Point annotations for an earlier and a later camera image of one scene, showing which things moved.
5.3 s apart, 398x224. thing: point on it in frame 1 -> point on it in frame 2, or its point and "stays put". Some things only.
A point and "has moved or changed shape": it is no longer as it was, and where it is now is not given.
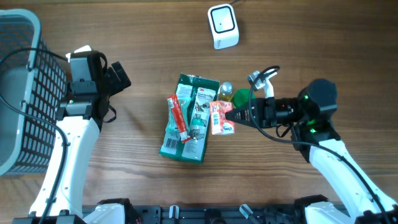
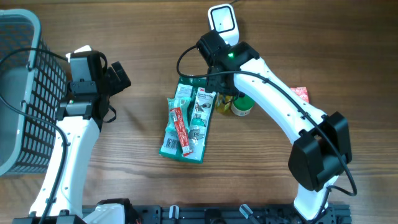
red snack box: (219, 124) -> (302, 93)
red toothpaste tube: (174, 104) has moved or changed shape
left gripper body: (112, 84) stays put
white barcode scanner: (224, 26) stays put
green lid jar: (241, 97) stays put
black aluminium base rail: (216, 214) stays put
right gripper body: (270, 108) -> (212, 84)
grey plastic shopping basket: (35, 80) stays put
